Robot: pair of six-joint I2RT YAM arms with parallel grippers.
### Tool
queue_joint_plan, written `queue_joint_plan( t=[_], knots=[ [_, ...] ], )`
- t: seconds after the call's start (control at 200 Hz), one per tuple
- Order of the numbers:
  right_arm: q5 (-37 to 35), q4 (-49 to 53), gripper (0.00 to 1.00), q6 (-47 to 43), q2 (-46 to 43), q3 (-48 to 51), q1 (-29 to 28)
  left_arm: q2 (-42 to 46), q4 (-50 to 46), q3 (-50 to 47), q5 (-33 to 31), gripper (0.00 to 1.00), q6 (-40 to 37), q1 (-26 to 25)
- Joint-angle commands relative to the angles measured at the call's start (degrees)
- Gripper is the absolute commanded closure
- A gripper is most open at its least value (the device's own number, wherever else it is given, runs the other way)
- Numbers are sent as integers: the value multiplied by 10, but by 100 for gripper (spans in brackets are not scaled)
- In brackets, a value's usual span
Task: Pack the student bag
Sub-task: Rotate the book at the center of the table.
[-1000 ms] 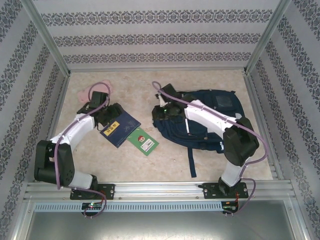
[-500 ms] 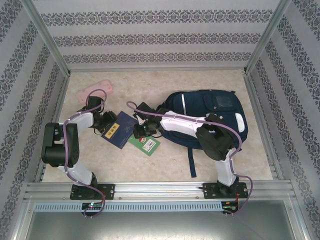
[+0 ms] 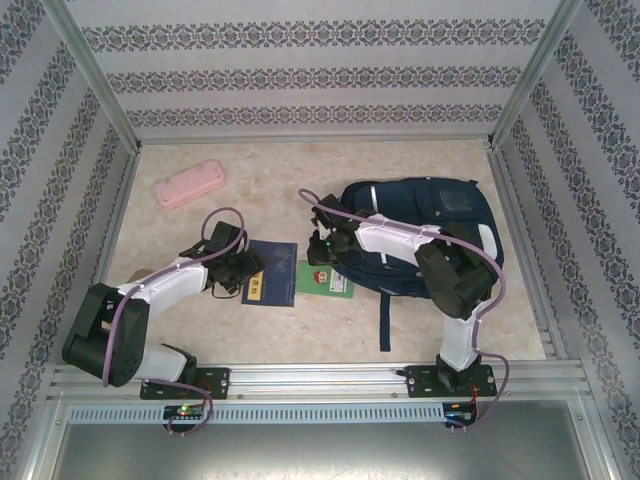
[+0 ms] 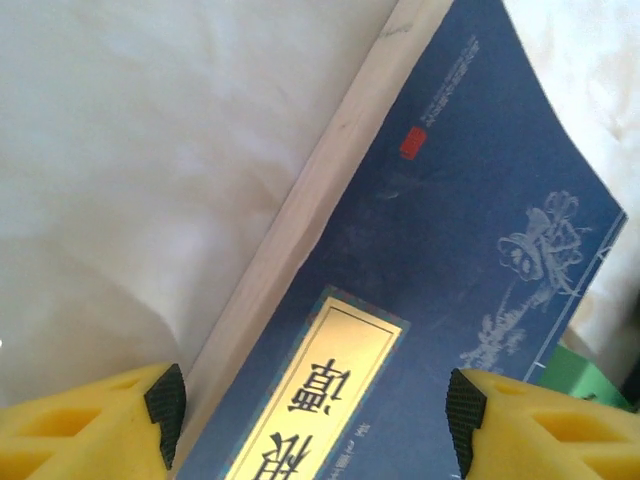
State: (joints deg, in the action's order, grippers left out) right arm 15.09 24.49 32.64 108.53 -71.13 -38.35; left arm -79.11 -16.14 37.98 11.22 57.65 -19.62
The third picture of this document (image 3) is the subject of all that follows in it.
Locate grey slotted cable duct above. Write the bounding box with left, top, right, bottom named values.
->
left=67, top=403, right=446, bottom=425

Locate aluminium side rail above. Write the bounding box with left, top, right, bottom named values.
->
left=84, top=147, right=144, bottom=301
left=487, top=144, right=569, bottom=361

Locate navy book with tree drawing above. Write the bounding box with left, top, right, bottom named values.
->
left=241, top=239, right=299, bottom=307

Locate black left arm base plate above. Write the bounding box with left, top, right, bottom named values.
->
left=139, top=367, right=231, bottom=401

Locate pink pencil case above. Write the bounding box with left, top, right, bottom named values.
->
left=153, top=158, right=226, bottom=209

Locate small controller circuit board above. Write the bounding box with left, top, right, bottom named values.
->
left=444, top=403, right=479, bottom=424
left=164, top=404, right=206, bottom=421

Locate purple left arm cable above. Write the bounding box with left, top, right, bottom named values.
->
left=102, top=207, right=249, bottom=439

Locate aluminium frame post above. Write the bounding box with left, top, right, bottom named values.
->
left=487, top=0, right=584, bottom=149
left=42, top=0, right=144, bottom=151

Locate grey sheet metal shelf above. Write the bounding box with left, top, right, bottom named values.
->
left=29, top=399, right=616, bottom=480

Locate small green house booklet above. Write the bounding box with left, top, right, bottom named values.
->
left=294, top=259, right=356, bottom=300

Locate aluminium mounting rail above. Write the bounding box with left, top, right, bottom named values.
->
left=47, top=363, right=596, bottom=401

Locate navy blue student backpack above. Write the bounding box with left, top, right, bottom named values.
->
left=319, top=177, right=504, bottom=352

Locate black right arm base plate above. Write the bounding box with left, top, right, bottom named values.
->
left=405, top=364, right=499, bottom=400

